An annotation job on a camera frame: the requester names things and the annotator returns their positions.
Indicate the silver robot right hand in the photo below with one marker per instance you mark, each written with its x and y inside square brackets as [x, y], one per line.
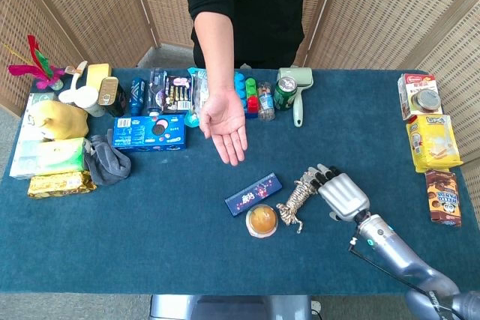
[345, 194]

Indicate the person's bare right hand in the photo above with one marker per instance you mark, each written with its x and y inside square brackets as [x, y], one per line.
[225, 121]

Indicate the person's bare right forearm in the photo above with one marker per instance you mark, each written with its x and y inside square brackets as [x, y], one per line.
[213, 54]

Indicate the gray robot base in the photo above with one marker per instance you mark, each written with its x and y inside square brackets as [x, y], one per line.
[232, 308]

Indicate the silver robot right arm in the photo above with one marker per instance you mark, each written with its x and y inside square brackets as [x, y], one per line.
[393, 247]

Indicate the red green toy block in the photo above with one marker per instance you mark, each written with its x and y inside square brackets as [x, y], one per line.
[252, 100]

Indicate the blue red toy blocks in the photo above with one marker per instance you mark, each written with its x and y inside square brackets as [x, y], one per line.
[240, 87]

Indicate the teal snack bag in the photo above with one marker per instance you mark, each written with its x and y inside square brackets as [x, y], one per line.
[198, 87]

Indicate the clear snack jar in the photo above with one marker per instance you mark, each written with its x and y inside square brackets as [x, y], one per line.
[266, 104]

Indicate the battery blister pack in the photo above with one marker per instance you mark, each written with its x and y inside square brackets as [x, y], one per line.
[178, 93]

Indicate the green beer can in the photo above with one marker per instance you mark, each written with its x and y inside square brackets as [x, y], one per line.
[285, 95]

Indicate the clear dark snack bag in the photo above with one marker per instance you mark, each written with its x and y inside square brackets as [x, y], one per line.
[156, 91]

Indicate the blue Oreo cookie box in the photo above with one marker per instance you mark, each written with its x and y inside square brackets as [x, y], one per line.
[148, 134]

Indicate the long dark blue box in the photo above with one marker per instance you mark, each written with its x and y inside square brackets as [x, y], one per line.
[253, 194]

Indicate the pale green lint roller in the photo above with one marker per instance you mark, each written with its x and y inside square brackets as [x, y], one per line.
[296, 76]

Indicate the orange jelly cup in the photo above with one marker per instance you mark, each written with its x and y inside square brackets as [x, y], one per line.
[262, 220]

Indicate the blue drink bottle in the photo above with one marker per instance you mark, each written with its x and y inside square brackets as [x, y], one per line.
[137, 97]

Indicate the brown panda biscuit box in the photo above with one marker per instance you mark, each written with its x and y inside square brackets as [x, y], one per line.
[444, 198]

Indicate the yellow wafer bag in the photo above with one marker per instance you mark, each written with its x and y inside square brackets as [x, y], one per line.
[433, 142]

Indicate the black gold tin can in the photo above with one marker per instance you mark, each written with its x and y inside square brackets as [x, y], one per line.
[110, 95]

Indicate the gray cloth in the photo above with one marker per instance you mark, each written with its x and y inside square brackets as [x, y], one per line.
[108, 164]

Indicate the round metal tin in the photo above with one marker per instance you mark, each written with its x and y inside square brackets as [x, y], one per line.
[426, 100]

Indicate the red white carton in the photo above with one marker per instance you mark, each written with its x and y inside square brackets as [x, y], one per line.
[410, 84]

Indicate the blue tablecloth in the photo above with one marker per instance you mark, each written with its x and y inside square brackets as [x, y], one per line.
[150, 230]

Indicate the yellow box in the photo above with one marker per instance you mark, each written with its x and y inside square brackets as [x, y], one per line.
[98, 74]

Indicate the white paper cup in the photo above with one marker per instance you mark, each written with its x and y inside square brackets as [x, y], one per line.
[90, 100]

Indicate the white plastic scoop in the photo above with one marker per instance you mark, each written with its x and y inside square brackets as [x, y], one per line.
[69, 93]

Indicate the yellow plush toy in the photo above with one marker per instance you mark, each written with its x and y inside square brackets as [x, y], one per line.
[62, 119]

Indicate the green tissue pack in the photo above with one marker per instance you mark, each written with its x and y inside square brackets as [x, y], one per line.
[56, 155]

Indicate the wicker folding screen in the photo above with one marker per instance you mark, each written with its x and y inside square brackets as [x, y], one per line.
[93, 5]
[393, 9]

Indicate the gold foil snack packet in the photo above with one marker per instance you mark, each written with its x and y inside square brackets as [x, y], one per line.
[60, 184]

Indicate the pink feather shuttlecock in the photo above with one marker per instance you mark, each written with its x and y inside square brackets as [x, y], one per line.
[41, 69]

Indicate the white paper pack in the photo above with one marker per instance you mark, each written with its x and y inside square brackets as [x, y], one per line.
[20, 147]

